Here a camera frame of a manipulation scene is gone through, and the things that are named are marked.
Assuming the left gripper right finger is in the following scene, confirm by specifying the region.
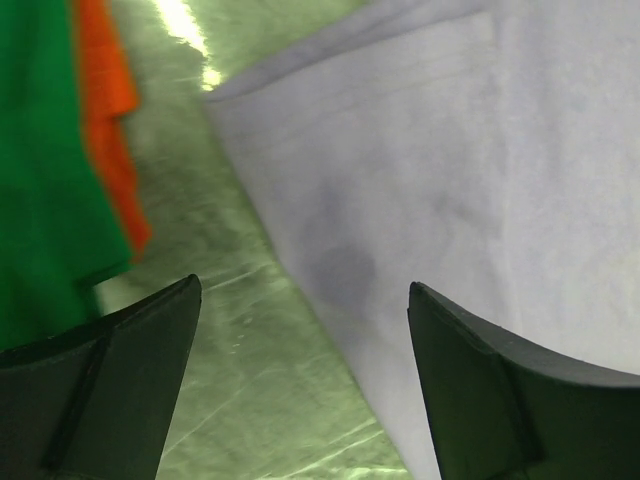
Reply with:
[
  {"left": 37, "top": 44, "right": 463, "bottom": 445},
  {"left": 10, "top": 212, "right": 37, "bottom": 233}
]
[{"left": 408, "top": 282, "right": 639, "bottom": 480}]

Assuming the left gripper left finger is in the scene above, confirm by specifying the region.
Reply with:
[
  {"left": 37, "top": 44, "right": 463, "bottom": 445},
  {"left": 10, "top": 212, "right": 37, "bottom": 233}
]
[{"left": 1, "top": 274, "right": 202, "bottom": 480}]

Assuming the purple t-shirt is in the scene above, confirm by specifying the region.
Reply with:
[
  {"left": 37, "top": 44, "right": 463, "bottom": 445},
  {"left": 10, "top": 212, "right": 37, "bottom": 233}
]
[{"left": 206, "top": 1, "right": 639, "bottom": 479}]

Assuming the green folded t-shirt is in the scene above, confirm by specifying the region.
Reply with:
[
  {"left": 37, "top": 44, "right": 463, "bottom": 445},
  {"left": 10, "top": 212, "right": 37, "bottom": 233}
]
[{"left": 1, "top": 1, "right": 132, "bottom": 349}]

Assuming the orange folded t-shirt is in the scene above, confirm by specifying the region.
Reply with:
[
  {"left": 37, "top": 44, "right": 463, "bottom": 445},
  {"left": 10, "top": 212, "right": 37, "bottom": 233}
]
[{"left": 71, "top": 1, "right": 151, "bottom": 260}]

